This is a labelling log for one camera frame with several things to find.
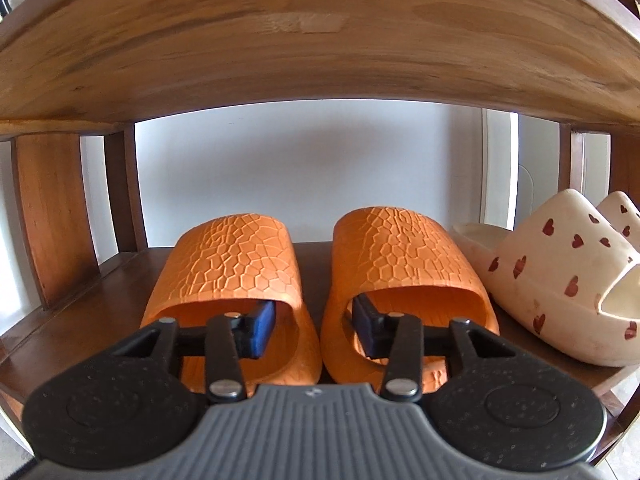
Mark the orange textured slipper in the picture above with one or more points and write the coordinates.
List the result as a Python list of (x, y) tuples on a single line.
[(400, 250), (235, 260)]

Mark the brown wooden shoe rack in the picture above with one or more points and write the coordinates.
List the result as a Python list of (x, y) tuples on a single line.
[(250, 35)]

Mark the white heart-print slipper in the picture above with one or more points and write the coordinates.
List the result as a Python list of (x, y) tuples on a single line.
[(550, 285), (622, 215)]

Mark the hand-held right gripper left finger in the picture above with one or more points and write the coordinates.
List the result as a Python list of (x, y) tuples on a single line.
[(260, 330)]

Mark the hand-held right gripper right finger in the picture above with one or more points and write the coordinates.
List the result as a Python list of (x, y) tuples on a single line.
[(367, 330)]

